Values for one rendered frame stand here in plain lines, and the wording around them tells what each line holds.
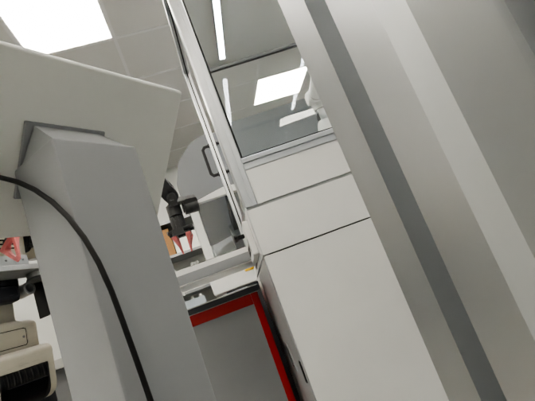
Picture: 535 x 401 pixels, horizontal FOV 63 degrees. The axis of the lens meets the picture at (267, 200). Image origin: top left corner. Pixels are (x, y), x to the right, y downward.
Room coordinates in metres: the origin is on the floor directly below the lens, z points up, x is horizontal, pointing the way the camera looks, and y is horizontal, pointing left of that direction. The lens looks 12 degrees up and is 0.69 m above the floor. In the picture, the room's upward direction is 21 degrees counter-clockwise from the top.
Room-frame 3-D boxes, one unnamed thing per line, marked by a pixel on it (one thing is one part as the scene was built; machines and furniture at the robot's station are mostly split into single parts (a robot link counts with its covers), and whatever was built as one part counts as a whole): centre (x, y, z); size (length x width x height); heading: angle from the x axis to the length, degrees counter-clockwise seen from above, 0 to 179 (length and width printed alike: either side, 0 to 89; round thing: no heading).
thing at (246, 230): (1.46, 0.11, 0.87); 0.29 x 0.02 x 0.11; 7
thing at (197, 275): (1.76, 0.25, 0.86); 0.40 x 0.26 x 0.06; 97
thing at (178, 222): (1.70, 0.36, 1.08); 0.10 x 0.07 x 0.07; 95
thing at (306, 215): (1.79, -0.34, 0.87); 1.02 x 0.95 x 0.14; 7
